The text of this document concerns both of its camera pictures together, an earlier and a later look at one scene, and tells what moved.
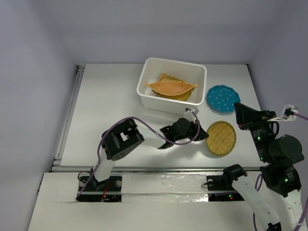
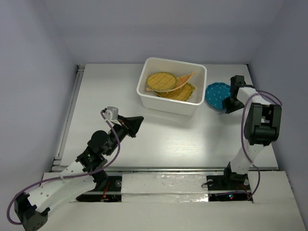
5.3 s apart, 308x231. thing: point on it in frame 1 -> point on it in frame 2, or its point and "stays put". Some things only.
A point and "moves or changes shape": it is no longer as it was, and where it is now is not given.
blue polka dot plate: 222,98 moves or changes shape
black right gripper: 242,110 -> 229,108
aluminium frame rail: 57,161 stays put
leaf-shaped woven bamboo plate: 171,87 -> 181,82
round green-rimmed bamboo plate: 222,138 -> 161,81
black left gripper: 195,127 -> 130,125
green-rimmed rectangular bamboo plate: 185,96 stays put
